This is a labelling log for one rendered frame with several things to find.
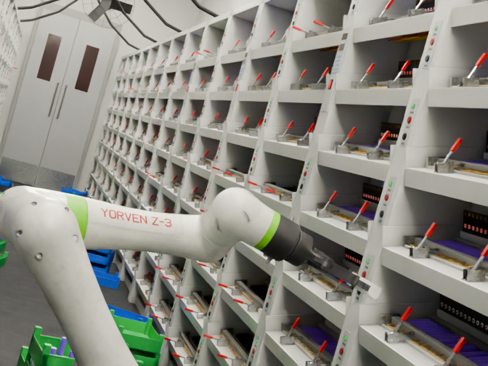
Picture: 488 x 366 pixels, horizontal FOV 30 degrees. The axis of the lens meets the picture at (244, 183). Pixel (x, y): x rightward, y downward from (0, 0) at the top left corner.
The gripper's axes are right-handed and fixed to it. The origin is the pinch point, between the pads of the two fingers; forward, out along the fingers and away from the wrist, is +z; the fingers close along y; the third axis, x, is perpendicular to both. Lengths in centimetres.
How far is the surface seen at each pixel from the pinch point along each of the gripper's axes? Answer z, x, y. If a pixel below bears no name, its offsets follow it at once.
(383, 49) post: 3, 69, -86
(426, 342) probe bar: 16.3, -4.0, 6.9
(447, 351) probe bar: 15.9, -3.2, 17.2
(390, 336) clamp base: 10.9, -7.0, 0.9
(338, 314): 10.8, -9.7, -30.8
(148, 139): 6, 14, -506
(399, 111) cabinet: 15, 53, -78
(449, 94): -3.4, 48.1, -4.2
